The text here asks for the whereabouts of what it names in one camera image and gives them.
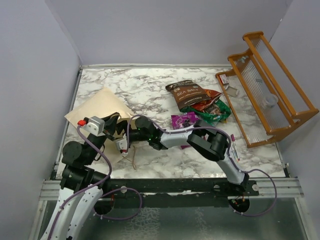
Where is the beige paper bag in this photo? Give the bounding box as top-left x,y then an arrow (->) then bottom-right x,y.
64,87 -> 137,170

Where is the purple snack packet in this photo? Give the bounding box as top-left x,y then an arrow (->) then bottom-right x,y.
171,111 -> 200,130

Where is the dark brown chocolate packet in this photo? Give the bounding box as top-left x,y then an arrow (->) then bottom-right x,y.
165,80 -> 210,110

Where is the red doritos bag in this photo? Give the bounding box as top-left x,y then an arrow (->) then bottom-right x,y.
191,89 -> 222,113

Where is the green crisps bag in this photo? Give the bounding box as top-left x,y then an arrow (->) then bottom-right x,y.
180,99 -> 232,126

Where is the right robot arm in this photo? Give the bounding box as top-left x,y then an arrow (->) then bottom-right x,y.
115,116 -> 249,196

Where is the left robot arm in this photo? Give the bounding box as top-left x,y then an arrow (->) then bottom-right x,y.
41,112 -> 120,240

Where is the purple marker pen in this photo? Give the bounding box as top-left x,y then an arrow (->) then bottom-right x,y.
230,134 -> 240,160

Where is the green marker pen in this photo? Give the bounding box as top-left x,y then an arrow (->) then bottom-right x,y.
231,143 -> 240,162

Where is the small red card box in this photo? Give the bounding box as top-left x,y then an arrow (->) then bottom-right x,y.
219,74 -> 229,85

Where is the wooden rack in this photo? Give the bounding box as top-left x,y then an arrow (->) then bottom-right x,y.
215,31 -> 319,148

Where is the clear plastic cup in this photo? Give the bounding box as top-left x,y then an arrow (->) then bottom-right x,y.
263,94 -> 278,108

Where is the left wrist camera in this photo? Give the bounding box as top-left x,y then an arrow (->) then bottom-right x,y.
77,116 -> 105,137

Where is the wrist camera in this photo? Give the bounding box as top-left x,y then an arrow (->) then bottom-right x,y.
77,116 -> 105,137
114,138 -> 129,156

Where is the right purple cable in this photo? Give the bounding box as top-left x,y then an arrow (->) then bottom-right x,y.
126,115 -> 278,218

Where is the purple cable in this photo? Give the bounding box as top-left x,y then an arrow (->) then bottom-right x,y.
46,123 -> 112,240
126,115 -> 278,218

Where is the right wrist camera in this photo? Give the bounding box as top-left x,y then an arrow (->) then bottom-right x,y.
114,138 -> 129,156

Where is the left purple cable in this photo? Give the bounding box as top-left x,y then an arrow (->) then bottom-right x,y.
46,123 -> 112,240

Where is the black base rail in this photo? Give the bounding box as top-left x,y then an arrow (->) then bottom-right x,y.
102,178 -> 259,208

